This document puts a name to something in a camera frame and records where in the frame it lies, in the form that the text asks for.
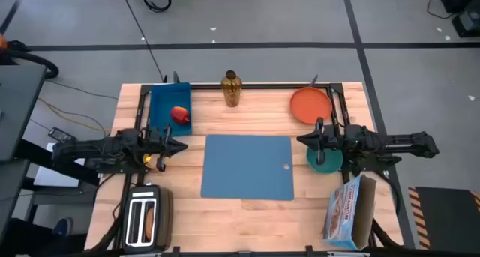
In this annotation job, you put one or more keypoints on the red apple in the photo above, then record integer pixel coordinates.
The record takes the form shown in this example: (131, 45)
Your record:
(179, 115)

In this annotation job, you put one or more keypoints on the black equipment case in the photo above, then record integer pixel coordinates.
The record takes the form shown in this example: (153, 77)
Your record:
(467, 23)

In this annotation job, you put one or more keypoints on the black silver toaster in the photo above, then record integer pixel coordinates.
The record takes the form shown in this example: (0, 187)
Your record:
(165, 219)

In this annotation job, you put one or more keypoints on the orange plate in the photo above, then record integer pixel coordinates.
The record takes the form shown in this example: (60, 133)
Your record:
(309, 105)

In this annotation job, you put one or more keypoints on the black desk support beam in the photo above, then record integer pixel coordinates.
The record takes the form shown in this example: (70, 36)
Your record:
(37, 154)

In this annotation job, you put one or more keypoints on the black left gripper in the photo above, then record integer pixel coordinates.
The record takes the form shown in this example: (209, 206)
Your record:
(159, 144)

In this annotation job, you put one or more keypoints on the blue placemat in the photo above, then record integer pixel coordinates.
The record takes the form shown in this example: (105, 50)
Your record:
(243, 167)

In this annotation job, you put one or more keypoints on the yellow cup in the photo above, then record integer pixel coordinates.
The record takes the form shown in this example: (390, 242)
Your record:
(146, 159)

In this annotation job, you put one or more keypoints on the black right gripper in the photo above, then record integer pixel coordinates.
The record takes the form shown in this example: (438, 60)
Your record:
(330, 141)

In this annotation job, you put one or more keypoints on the black hazard striped mat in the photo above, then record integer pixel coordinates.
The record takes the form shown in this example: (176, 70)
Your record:
(446, 216)

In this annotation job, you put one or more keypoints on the white board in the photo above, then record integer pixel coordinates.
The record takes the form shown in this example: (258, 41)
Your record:
(56, 178)

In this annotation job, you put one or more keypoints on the grey metal bracket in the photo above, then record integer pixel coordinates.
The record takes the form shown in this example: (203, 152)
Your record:
(176, 78)

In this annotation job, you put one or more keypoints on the person's shoe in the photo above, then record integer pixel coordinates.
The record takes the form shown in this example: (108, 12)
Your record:
(63, 227)

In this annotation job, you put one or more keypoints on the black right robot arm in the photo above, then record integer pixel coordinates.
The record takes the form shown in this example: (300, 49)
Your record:
(393, 142)

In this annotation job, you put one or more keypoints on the black metal table frame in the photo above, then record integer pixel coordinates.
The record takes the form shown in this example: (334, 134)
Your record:
(262, 86)

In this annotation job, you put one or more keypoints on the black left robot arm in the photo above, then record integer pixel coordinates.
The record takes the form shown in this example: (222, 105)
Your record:
(105, 146)

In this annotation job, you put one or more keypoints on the blue plastic tray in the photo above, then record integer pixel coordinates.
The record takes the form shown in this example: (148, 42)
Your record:
(163, 107)

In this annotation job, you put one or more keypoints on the grey desk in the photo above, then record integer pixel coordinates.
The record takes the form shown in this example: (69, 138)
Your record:
(18, 107)

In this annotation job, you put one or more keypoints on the green bowl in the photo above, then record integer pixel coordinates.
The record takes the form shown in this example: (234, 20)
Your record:
(332, 163)

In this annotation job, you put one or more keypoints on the golden faceted bottle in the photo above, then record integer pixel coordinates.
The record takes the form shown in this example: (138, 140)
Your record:
(231, 92)

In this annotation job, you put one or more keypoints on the light blue cereal box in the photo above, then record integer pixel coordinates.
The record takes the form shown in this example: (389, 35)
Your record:
(345, 212)

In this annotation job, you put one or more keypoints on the small black floor device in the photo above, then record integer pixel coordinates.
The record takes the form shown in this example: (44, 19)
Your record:
(61, 134)

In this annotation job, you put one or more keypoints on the brown toast slice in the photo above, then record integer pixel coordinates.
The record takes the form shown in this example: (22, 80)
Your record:
(149, 223)

